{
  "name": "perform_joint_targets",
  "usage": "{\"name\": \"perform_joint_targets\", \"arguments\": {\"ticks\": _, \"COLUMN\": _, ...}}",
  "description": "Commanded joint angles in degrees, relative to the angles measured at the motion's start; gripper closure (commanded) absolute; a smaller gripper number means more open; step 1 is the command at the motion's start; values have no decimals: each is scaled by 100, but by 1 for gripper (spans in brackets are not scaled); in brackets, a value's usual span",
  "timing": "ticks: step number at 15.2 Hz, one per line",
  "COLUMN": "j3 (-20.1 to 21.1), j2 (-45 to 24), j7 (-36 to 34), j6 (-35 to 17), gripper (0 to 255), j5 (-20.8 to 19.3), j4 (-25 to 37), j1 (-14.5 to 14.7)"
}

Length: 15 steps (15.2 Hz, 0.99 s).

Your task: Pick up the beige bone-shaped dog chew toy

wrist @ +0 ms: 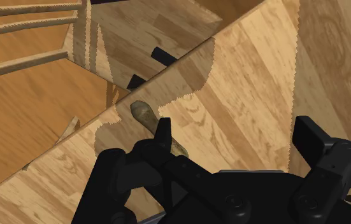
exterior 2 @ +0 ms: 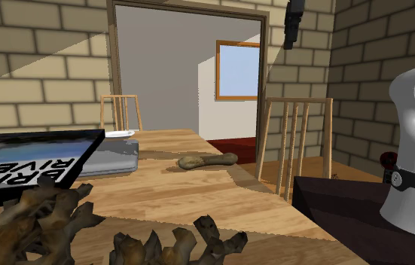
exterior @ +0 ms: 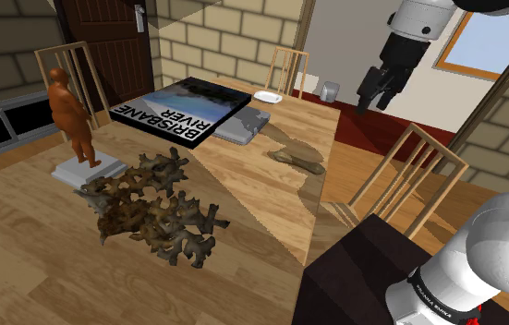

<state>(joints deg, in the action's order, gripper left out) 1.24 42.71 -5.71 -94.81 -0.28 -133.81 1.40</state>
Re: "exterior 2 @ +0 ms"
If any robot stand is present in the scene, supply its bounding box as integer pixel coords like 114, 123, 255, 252
291, 175, 415, 265

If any black book with blue cover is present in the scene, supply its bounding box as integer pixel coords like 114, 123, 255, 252
0, 128, 106, 211

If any tan bone-shaped object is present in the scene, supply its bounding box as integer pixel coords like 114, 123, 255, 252
177, 152, 240, 171

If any brown branching root figure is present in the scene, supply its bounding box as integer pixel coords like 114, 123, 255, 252
0, 175, 106, 265
108, 214, 249, 265

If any window with orange frame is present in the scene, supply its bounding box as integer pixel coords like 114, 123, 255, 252
215, 39, 261, 102

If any white plate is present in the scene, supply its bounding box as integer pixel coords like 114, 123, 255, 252
104, 129, 136, 139

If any brown door frame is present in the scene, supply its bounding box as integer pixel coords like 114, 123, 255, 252
105, 0, 271, 155

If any wooden spindle-back chair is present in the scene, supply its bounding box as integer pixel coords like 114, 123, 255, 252
254, 96, 334, 203
99, 94, 144, 133

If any wooden table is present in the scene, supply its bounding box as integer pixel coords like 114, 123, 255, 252
0, 128, 371, 265

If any grey rectangular box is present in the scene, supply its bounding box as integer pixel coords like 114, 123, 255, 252
78, 139, 140, 178

